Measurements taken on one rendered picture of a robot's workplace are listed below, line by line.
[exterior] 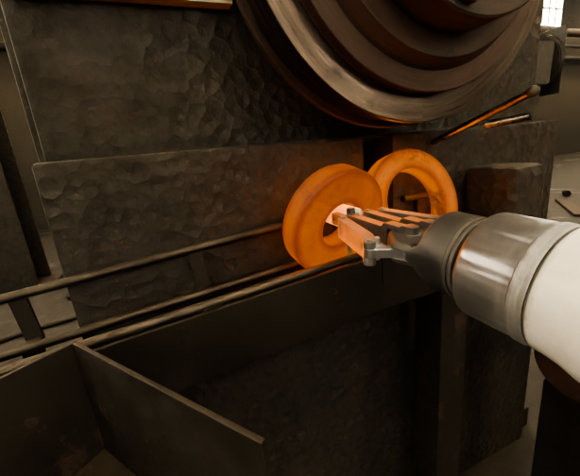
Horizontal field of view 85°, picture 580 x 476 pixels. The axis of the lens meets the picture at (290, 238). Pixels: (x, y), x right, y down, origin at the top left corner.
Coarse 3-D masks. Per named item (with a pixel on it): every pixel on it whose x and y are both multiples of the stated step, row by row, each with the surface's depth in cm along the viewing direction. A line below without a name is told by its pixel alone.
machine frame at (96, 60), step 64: (0, 0) 36; (64, 0) 38; (64, 64) 40; (128, 64) 42; (192, 64) 45; (256, 64) 48; (512, 64) 68; (64, 128) 41; (128, 128) 44; (192, 128) 47; (256, 128) 50; (320, 128) 54; (384, 128) 59; (448, 128) 58; (512, 128) 64; (64, 192) 38; (128, 192) 40; (192, 192) 43; (256, 192) 47; (64, 256) 39; (128, 256) 42; (256, 256) 49; (384, 320) 62; (256, 384) 54; (320, 384) 59; (384, 384) 65; (512, 384) 84; (320, 448) 62; (384, 448) 69
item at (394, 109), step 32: (256, 0) 36; (288, 0) 34; (288, 32) 34; (288, 64) 40; (320, 64) 36; (320, 96) 43; (352, 96) 39; (384, 96) 40; (416, 96) 42; (448, 96) 44; (480, 96) 46
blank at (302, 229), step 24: (336, 168) 39; (312, 192) 38; (336, 192) 39; (360, 192) 42; (288, 216) 40; (312, 216) 39; (288, 240) 41; (312, 240) 41; (336, 240) 45; (312, 264) 43
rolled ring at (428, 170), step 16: (384, 160) 50; (400, 160) 51; (416, 160) 52; (432, 160) 53; (384, 176) 49; (416, 176) 55; (432, 176) 53; (448, 176) 54; (384, 192) 49; (432, 192) 55; (448, 192) 54; (432, 208) 56; (448, 208) 54
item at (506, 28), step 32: (320, 0) 33; (352, 0) 33; (384, 0) 34; (320, 32) 35; (352, 32) 35; (384, 32) 35; (416, 32) 36; (480, 32) 39; (512, 32) 44; (352, 64) 38; (384, 64) 38; (416, 64) 39; (448, 64) 40; (480, 64) 43
